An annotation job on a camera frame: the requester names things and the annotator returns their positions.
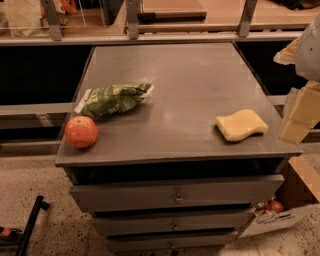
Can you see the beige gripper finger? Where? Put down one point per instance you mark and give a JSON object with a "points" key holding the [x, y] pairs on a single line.
{"points": [[301, 112]]}

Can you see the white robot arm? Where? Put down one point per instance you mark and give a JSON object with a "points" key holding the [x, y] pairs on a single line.
{"points": [[304, 52]]}

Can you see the yellow sponge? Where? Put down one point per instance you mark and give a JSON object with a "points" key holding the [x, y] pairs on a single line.
{"points": [[240, 125]]}

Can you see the cardboard box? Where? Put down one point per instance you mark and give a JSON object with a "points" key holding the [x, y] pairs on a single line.
{"points": [[299, 195]]}

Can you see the red onion in box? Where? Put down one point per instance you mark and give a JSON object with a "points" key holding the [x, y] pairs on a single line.
{"points": [[275, 205]]}

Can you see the top grey drawer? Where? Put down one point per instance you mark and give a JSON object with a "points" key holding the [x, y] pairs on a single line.
{"points": [[175, 193]]}

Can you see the grey drawer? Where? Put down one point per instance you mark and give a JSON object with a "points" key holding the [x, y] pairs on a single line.
{"points": [[172, 241], [171, 222], [175, 193]]}

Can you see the middle grey drawer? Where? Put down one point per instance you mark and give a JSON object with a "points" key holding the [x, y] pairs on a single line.
{"points": [[171, 222]]}

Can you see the bottom grey drawer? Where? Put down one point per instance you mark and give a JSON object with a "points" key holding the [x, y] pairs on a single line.
{"points": [[172, 241]]}

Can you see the grey drawer cabinet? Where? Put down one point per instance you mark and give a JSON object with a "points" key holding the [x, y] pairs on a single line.
{"points": [[172, 134]]}

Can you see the wooden board on shelf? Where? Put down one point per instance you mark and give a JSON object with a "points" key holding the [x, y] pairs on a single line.
{"points": [[170, 10]]}

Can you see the green snack bag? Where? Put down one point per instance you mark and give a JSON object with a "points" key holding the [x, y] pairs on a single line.
{"points": [[114, 99]]}

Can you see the red apple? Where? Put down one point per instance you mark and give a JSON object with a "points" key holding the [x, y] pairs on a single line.
{"points": [[80, 132]]}

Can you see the grey metal railing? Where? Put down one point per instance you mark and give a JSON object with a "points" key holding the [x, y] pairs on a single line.
{"points": [[126, 30]]}

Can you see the black metal stand leg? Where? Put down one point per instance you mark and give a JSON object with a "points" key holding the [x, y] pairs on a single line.
{"points": [[39, 204]]}

